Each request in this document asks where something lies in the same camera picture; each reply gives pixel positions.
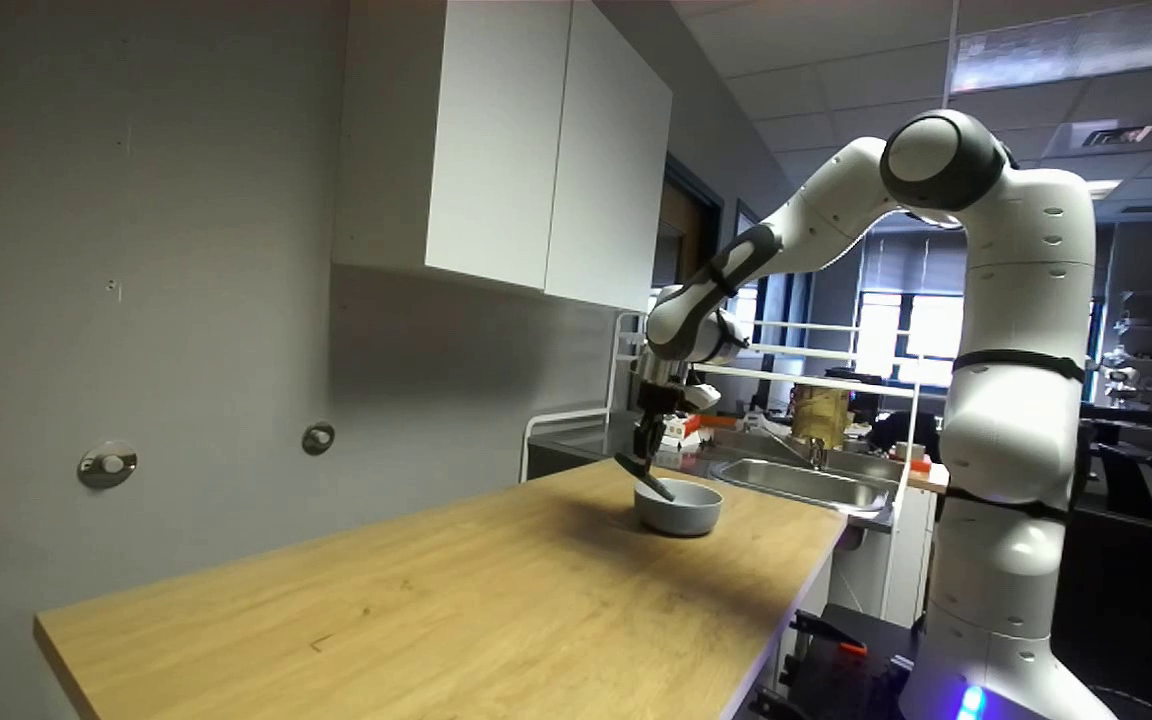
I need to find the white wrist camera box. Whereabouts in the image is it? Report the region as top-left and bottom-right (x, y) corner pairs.
(675, 378), (727, 416)

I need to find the round metal wall knob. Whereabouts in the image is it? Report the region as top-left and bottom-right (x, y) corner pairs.
(72, 441), (144, 496)
(297, 422), (338, 459)

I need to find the white metal shelf rack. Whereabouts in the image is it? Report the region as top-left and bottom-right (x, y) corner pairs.
(605, 307), (954, 634)

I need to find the window with blinds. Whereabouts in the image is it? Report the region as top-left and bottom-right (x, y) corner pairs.
(852, 228), (967, 394)

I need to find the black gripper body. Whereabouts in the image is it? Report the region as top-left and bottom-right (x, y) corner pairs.
(627, 378), (687, 463)

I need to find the dark office desk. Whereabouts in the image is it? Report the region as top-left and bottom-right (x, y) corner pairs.
(1055, 404), (1152, 712)

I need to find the white framed grey panel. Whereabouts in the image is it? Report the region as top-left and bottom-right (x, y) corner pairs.
(521, 404), (635, 484)

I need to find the wide white cabinet door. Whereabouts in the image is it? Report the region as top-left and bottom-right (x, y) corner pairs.
(545, 0), (675, 318)

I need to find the yellow brown bag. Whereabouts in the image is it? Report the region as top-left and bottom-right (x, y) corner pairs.
(785, 383), (856, 453)

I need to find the white bowl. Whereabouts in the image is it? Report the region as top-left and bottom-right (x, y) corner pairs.
(627, 481), (727, 543)

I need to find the ceiling air vent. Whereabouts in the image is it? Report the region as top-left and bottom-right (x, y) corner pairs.
(1065, 117), (1152, 155)

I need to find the white wall cabinet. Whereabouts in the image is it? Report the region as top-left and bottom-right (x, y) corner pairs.
(327, 0), (574, 297)

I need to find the black and red clamp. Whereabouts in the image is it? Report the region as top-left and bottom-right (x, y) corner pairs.
(785, 604), (877, 674)

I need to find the ceiling light panel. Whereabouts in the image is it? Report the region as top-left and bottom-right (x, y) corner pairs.
(944, 0), (1152, 101)

